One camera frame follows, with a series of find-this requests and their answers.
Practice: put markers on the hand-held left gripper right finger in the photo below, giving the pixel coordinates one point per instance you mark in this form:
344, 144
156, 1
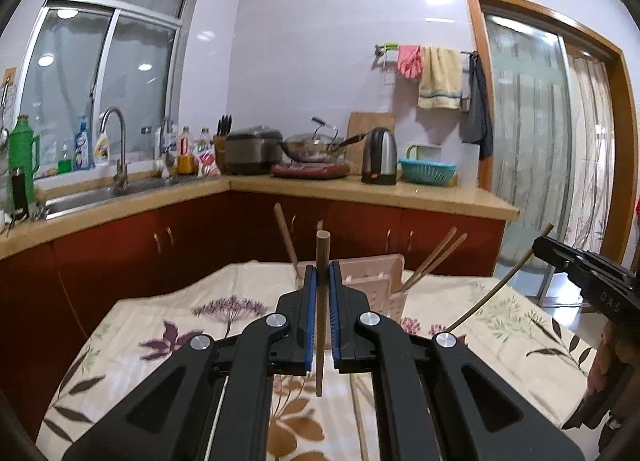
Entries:
334, 326

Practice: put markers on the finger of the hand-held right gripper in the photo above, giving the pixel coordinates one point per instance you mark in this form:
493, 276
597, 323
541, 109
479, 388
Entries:
552, 251

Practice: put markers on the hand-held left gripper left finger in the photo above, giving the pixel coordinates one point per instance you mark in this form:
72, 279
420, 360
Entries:
311, 326

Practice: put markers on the long wooden chopstick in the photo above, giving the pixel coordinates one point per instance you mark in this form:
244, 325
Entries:
285, 236
432, 256
505, 283
322, 261
442, 261

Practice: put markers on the pink perforated plastic utensil holder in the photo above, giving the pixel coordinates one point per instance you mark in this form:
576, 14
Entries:
372, 281

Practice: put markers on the person's right hand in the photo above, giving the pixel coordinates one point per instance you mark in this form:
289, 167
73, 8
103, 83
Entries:
605, 356

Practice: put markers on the striped curtain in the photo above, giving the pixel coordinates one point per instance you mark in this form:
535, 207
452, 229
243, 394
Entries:
590, 151

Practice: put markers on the sliding glass door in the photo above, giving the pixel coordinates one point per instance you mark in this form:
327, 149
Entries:
525, 141

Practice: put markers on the white plastic container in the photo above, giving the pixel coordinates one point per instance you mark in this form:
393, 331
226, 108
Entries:
467, 168

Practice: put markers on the teal plastic colander basket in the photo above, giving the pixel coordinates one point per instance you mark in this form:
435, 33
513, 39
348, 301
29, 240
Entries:
427, 173

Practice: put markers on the dark grey cloth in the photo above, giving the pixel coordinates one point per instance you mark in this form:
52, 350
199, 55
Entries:
477, 116

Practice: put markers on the red induction cooker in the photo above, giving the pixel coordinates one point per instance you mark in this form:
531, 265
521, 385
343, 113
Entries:
310, 171

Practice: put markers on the floral tablecloth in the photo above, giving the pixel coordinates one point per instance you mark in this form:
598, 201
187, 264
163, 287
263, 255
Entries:
150, 341

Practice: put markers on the green plastic cup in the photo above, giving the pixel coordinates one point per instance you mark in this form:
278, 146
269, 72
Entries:
412, 153

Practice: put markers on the steel electric kettle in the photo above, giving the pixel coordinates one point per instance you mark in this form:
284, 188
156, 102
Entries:
379, 156

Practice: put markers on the steel wok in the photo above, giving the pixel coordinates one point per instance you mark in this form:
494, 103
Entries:
312, 148

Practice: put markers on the grey rice cooker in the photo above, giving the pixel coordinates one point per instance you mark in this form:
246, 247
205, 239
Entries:
250, 151

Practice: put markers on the red and white snack bag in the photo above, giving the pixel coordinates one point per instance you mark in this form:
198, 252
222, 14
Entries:
208, 165

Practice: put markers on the wooden knife block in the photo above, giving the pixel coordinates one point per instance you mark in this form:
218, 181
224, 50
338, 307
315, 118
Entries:
221, 151

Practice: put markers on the yellow striped towel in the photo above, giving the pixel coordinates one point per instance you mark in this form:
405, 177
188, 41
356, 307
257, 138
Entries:
440, 78

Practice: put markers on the wooden cutting board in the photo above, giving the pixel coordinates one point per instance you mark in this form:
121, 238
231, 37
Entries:
370, 121

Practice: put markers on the cooking oil bottle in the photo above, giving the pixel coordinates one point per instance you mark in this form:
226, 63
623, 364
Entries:
186, 158

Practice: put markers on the clear seasoning bottle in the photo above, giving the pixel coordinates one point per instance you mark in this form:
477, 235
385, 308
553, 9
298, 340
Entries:
203, 141

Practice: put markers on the small water filter tap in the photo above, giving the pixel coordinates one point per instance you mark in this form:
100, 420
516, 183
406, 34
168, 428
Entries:
167, 151

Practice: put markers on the pink rubber glove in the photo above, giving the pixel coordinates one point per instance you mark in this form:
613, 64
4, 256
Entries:
409, 63

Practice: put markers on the steel kitchen faucet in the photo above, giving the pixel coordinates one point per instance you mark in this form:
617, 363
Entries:
120, 151

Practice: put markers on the stainless steel sink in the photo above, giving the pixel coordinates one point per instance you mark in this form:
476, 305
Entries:
85, 196

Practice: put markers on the white spray bottle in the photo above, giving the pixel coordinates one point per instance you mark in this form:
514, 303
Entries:
102, 151

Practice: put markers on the blue cleaner bottle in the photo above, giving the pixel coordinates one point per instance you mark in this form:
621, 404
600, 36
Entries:
82, 146

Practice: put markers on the green dish soap bottle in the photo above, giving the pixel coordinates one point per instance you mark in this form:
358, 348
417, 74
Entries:
65, 163

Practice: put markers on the black vacuum bottle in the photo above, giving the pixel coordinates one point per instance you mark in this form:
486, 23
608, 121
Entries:
20, 193

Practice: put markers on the green thermos flask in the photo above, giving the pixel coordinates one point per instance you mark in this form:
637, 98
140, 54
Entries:
22, 151

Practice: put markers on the aluminium sliding window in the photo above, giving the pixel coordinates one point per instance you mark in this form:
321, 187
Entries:
100, 51

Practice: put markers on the wooden door frame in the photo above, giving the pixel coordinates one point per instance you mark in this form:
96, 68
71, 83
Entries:
472, 41

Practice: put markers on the wall towel rack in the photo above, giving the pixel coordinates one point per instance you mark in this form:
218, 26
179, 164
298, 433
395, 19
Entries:
387, 48

